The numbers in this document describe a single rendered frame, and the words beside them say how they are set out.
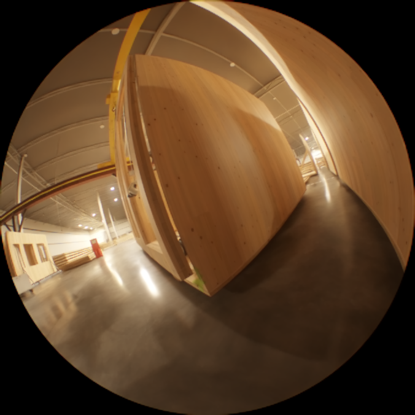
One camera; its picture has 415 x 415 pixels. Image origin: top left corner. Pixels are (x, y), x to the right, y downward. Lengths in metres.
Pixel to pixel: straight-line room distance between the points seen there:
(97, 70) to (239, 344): 11.58
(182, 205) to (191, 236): 0.18
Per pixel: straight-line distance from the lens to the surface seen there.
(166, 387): 0.77
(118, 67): 5.78
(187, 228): 0.73
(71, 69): 11.27
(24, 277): 7.15
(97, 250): 10.56
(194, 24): 10.89
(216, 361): 0.71
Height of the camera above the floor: 0.63
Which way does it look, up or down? 1 degrees down
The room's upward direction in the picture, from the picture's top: 21 degrees counter-clockwise
